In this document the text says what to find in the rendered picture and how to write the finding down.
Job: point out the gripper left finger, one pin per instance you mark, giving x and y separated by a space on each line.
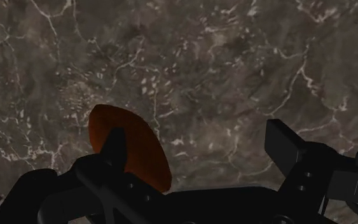
104 180

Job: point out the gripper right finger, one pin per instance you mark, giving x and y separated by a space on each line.
309 164

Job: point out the orange oval object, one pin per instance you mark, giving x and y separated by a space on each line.
141 145

